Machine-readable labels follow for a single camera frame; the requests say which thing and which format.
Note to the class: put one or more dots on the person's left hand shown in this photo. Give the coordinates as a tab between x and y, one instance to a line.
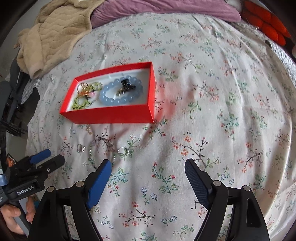
9	215

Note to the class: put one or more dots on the black hair claw clip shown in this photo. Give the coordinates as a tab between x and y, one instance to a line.
126	84

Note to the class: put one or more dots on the floral bedsheet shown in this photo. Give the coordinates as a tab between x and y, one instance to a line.
208	104

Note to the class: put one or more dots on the beige fleece blanket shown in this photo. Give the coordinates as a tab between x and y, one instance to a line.
53	34

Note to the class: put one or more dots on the small gold charm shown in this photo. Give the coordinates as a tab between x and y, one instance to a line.
88	131

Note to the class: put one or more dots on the dark cloth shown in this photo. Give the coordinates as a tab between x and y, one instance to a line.
16	76

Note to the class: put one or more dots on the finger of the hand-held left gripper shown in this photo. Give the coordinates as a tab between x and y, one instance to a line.
40	155
53	163

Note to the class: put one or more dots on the orange plush toy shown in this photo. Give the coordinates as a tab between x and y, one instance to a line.
268	25

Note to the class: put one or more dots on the red cardboard box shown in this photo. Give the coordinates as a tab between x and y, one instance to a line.
111	115

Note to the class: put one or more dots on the grey checked cloth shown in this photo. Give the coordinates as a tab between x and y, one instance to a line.
30	89

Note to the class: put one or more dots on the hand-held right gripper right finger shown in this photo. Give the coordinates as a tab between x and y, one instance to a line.
196	183

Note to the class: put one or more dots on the purple pillow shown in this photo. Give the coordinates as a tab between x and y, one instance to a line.
161	9

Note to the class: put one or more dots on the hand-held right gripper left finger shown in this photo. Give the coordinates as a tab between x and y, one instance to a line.
99	183

